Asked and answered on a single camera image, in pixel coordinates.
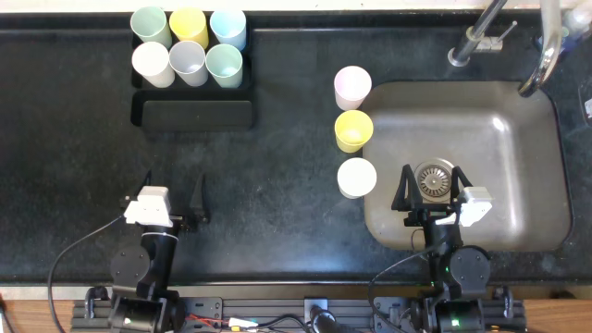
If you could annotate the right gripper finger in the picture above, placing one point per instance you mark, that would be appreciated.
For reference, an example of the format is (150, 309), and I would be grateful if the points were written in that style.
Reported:
(407, 194)
(459, 180)

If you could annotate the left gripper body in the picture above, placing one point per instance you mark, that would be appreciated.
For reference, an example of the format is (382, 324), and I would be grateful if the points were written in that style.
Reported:
(181, 223)

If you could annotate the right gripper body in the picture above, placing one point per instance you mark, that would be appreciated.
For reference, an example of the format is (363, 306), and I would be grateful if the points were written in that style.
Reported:
(423, 216)

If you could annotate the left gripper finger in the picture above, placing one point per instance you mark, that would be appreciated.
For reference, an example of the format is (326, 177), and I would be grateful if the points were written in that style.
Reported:
(200, 203)
(147, 179)

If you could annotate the white cup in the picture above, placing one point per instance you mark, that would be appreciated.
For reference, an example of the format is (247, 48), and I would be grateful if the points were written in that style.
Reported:
(356, 178)
(150, 60)

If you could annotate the yellow cup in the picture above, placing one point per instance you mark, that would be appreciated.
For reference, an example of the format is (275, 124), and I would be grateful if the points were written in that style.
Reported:
(353, 129)
(187, 23)

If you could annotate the pink cup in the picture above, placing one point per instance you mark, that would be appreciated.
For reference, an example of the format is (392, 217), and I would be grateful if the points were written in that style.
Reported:
(352, 83)

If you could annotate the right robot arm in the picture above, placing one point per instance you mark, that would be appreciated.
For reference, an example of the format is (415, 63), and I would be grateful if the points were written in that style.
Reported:
(469, 270)

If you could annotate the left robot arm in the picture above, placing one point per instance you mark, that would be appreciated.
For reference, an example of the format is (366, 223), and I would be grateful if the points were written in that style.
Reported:
(139, 268)

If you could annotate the steel sink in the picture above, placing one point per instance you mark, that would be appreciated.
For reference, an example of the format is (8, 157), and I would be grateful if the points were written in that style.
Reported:
(485, 139)

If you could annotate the black tray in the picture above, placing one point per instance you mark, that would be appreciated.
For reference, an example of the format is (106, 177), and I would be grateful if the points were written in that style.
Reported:
(196, 115)

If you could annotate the grey cup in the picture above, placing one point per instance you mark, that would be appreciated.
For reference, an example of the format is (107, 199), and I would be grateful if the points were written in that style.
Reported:
(187, 57)

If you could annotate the steel tap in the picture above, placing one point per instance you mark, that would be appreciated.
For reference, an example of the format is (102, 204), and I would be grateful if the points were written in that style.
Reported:
(462, 51)

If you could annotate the green cup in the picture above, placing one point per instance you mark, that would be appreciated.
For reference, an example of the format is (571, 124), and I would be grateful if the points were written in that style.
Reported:
(148, 23)
(224, 62)

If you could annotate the blue cup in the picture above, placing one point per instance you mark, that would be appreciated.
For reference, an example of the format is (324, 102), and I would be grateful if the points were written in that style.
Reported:
(227, 25)

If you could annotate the blue soap bottle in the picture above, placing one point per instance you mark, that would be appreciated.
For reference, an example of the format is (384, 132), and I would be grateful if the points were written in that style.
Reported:
(571, 41)

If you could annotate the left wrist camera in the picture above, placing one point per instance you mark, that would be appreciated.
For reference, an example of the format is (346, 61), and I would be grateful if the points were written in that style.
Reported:
(150, 205)

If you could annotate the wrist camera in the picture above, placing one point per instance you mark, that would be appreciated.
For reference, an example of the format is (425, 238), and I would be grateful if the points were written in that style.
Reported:
(474, 205)
(150, 205)

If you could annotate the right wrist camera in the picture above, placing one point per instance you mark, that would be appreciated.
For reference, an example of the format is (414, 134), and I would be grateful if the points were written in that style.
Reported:
(474, 205)

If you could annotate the mounting rail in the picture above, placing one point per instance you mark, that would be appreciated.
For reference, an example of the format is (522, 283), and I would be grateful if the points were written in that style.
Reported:
(268, 310)

